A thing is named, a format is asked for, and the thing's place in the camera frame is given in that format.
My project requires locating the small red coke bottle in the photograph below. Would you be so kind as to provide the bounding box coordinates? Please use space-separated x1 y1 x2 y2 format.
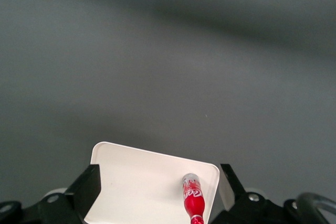
181 173 206 224

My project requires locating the white rectangular tray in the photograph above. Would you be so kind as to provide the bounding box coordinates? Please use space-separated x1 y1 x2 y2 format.
83 141 221 224

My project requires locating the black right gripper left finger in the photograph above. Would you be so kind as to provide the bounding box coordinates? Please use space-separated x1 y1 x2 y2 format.
0 164 102 224

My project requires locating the grey translucent hose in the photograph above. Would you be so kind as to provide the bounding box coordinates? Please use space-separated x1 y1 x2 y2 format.
293 193 336 224

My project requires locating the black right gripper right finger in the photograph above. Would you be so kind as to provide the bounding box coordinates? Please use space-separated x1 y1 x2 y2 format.
209 163 300 224

